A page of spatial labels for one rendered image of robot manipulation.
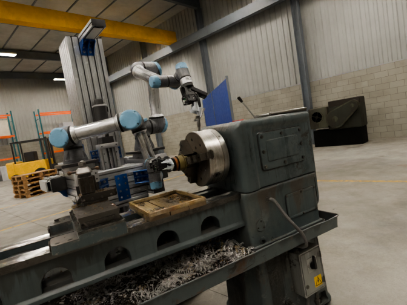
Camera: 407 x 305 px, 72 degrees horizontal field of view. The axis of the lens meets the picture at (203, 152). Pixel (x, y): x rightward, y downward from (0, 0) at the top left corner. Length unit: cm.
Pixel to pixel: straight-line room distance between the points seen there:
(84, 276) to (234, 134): 95
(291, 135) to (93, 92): 141
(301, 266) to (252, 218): 43
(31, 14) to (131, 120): 1114
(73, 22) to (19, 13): 184
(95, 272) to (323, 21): 1155
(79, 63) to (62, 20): 1080
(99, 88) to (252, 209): 141
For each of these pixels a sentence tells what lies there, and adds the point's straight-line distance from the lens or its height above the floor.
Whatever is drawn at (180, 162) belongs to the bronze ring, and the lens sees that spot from 151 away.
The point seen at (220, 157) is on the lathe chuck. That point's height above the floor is 108.
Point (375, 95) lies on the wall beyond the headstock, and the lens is 1128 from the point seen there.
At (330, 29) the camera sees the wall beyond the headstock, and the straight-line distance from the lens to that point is 1197.
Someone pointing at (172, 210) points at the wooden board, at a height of 88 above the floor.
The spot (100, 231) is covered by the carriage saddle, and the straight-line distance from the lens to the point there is 124.
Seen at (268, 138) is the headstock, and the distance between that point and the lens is 163.
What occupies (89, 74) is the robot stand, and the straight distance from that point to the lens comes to 227.
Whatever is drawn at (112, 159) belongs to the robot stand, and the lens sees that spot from 217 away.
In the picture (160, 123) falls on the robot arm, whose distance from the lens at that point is 219.
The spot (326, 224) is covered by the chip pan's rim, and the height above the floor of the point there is 57.
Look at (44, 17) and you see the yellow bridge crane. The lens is 1282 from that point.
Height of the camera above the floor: 124
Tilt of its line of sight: 5 degrees down
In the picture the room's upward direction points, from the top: 9 degrees counter-clockwise
